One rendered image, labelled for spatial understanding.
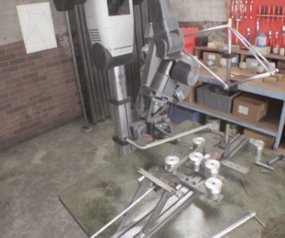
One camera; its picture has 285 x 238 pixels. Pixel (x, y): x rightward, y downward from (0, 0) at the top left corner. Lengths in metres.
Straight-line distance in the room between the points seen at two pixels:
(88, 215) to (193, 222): 0.33
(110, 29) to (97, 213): 0.83
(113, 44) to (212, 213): 0.88
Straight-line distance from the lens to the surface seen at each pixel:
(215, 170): 0.76
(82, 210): 0.78
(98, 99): 3.12
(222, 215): 0.73
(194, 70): 0.63
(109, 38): 1.14
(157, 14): 0.65
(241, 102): 2.21
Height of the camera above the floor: 1.44
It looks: 26 degrees down
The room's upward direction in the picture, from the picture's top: 5 degrees counter-clockwise
